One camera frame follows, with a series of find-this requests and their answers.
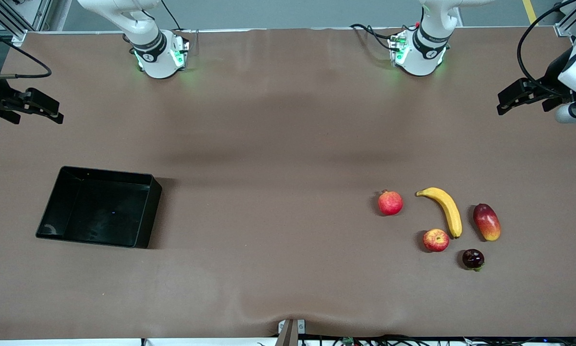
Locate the red yellow apple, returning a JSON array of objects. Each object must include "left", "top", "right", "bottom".
[{"left": 423, "top": 229, "right": 450, "bottom": 253}]

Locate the black plastic box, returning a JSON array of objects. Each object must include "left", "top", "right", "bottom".
[{"left": 36, "top": 166, "right": 163, "bottom": 249}]

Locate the red yellow mango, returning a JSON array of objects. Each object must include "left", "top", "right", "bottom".
[{"left": 473, "top": 203, "right": 502, "bottom": 242}]

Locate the yellow banana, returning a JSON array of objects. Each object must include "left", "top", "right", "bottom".
[{"left": 416, "top": 187, "right": 463, "bottom": 239}]

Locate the aluminium frame profile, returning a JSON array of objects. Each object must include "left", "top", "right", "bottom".
[
  {"left": 554, "top": 0, "right": 576, "bottom": 38},
  {"left": 0, "top": 0, "right": 54, "bottom": 47}
]

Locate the black left base cable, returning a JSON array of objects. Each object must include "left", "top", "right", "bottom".
[{"left": 349, "top": 23, "right": 400, "bottom": 51}]

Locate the red pomegranate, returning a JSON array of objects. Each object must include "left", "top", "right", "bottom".
[{"left": 378, "top": 189, "right": 404, "bottom": 216}]

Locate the black base cable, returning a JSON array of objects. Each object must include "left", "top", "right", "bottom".
[
  {"left": 349, "top": 23, "right": 400, "bottom": 51},
  {"left": 160, "top": 0, "right": 184, "bottom": 31}
]

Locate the dark purple mangosteen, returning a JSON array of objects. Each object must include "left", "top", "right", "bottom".
[{"left": 462, "top": 248, "right": 485, "bottom": 272}]

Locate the black right base cable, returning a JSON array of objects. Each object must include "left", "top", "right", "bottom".
[{"left": 160, "top": 0, "right": 184, "bottom": 31}]

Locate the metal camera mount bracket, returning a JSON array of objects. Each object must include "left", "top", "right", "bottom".
[{"left": 277, "top": 319, "right": 306, "bottom": 346}]

